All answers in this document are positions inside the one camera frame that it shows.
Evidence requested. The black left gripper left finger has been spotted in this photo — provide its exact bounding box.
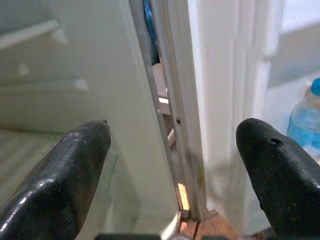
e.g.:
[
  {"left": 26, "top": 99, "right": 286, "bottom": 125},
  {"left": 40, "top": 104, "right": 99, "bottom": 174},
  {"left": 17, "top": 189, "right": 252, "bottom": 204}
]
[{"left": 0, "top": 119, "right": 112, "bottom": 240}]

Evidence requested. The grey fridge body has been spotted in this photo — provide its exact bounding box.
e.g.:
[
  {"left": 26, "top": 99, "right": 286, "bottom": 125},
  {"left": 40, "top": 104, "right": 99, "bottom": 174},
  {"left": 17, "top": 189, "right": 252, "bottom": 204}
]
[{"left": 0, "top": 0, "right": 182, "bottom": 240}]

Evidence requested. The blue cloth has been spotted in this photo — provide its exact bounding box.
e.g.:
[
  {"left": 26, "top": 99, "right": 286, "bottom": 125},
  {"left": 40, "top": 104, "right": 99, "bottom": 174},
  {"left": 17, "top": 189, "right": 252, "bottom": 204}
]
[{"left": 142, "top": 0, "right": 160, "bottom": 49}]

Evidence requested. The grey fridge door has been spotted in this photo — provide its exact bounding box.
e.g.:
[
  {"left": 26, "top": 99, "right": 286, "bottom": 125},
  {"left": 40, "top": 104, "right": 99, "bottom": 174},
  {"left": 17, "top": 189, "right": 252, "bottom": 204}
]
[{"left": 161, "top": 0, "right": 320, "bottom": 237}]

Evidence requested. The clear blue cap water bottle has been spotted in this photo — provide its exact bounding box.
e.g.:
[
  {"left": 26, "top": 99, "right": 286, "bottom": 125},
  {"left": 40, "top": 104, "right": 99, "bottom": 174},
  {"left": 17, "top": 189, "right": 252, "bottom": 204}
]
[{"left": 286, "top": 77, "right": 320, "bottom": 157}]

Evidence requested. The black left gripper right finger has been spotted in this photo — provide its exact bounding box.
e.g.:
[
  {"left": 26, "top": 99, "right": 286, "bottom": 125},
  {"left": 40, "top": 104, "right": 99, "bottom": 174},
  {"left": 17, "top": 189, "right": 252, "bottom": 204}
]
[{"left": 235, "top": 118, "right": 320, "bottom": 237}]

